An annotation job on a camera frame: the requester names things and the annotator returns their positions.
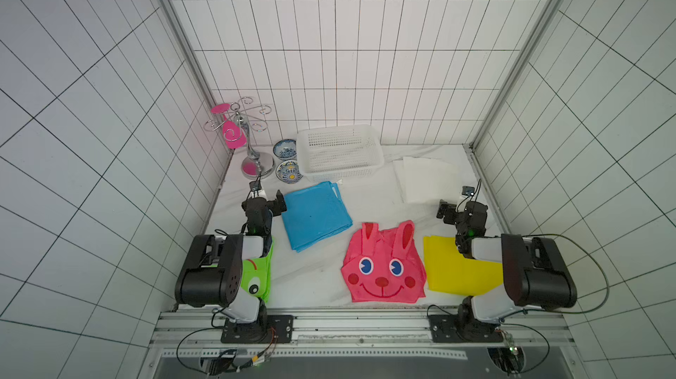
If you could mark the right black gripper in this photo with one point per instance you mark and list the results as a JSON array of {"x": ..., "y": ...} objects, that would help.
[{"x": 451, "y": 213}]

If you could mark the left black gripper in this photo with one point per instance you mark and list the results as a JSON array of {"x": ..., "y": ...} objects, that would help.
[{"x": 256, "y": 207}]

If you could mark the blue raincoat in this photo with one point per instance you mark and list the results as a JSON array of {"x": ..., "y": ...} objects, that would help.
[{"x": 314, "y": 214}]

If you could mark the white plastic basket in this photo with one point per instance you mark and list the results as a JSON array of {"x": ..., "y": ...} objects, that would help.
[{"x": 337, "y": 153}]

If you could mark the pink bunny raincoat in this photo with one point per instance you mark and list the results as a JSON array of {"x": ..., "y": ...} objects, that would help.
[{"x": 384, "y": 265}]

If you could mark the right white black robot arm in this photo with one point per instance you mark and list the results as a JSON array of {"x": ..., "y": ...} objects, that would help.
[{"x": 533, "y": 273}]

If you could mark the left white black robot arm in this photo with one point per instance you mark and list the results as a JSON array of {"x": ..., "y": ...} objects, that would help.
[{"x": 213, "y": 275}]

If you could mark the white folded raincoat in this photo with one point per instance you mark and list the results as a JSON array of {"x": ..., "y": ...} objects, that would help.
[{"x": 428, "y": 181}]

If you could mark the yellow folded raincoat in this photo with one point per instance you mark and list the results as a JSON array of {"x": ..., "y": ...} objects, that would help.
[{"x": 451, "y": 273}]

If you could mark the green frog folded raincoat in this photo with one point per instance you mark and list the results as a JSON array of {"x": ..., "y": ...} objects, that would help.
[{"x": 256, "y": 277}]

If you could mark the blue white bowl lower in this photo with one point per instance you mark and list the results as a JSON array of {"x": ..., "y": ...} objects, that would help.
[{"x": 288, "y": 172}]

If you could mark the blue white bowl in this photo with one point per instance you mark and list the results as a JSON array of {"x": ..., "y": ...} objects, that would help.
[
  {"x": 285, "y": 149},
  {"x": 288, "y": 172}
]

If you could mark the silver glass holder stand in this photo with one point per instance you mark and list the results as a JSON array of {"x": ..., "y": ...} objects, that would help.
[{"x": 250, "y": 117}]

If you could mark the blue white bowl upper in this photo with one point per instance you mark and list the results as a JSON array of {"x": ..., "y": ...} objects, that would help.
[{"x": 285, "y": 149}]

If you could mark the pink wine glass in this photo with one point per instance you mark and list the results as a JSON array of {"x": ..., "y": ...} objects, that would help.
[{"x": 232, "y": 133}]

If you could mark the right base wiring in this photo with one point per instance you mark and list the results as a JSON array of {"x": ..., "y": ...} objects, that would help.
[{"x": 509, "y": 355}]

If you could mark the base wiring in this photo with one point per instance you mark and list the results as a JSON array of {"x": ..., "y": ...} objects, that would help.
[
  {"x": 232, "y": 360},
  {"x": 509, "y": 355}
]

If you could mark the left base wiring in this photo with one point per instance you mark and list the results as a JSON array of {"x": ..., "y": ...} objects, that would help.
[{"x": 232, "y": 360}]

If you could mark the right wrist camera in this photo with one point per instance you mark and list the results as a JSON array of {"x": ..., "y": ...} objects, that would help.
[{"x": 468, "y": 191}]

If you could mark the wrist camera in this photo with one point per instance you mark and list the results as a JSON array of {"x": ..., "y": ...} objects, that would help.
[
  {"x": 468, "y": 191},
  {"x": 255, "y": 186}
]

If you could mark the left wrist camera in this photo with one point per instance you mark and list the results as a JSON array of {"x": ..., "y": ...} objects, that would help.
[{"x": 255, "y": 186}]

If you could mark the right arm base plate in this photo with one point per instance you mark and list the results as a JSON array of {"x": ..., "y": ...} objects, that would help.
[{"x": 451, "y": 329}]

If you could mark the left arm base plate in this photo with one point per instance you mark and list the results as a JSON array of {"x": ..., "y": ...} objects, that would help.
[{"x": 270, "y": 328}]

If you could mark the aluminium mounting rail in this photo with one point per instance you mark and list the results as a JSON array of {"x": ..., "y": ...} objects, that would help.
[{"x": 198, "y": 330}]

